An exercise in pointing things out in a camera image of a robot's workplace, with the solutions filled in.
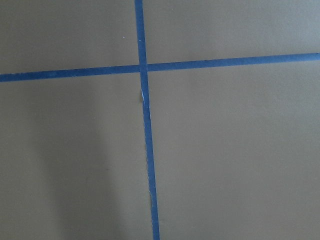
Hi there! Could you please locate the brown paper table cover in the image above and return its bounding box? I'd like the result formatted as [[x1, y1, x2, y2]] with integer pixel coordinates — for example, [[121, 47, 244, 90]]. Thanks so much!
[[0, 0, 320, 240]]

